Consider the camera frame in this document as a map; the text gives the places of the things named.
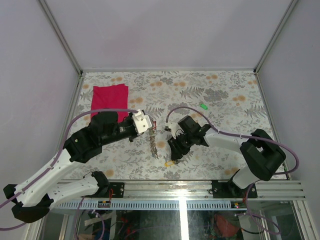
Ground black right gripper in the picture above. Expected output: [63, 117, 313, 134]
[168, 132, 195, 161]

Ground grey metal key organiser ring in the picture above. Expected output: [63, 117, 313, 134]
[147, 121, 161, 160]

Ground green tagged key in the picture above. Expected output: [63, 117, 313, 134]
[200, 103, 208, 110]

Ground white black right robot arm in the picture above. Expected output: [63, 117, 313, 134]
[165, 115, 286, 198]

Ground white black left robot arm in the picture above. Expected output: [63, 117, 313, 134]
[3, 108, 153, 224]

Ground red folded cloth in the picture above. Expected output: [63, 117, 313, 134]
[91, 84, 129, 110]

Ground floral table mat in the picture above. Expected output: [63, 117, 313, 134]
[66, 70, 273, 180]

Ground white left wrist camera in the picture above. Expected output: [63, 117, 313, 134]
[132, 109, 153, 135]

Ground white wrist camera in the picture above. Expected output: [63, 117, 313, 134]
[164, 123, 182, 138]
[132, 109, 153, 135]

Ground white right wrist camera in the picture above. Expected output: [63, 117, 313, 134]
[164, 123, 182, 138]

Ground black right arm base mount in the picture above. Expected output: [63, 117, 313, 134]
[208, 180, 258, 199]

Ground aluminium front rail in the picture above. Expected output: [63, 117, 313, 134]
[38, 179, 307, 200]

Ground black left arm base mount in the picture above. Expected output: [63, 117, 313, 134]
[98, 182, 125, 199]

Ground white slotted cable duct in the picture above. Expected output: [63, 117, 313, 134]
[56, 199, 245, 211]

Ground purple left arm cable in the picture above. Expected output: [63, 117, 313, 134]
[0, 107, 140, 231]

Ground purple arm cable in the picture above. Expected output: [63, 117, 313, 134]
[165, 106, 300, 236]
[0, 107, 140, 231]

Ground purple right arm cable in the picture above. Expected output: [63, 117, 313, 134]
[165, 106, 300, 236]

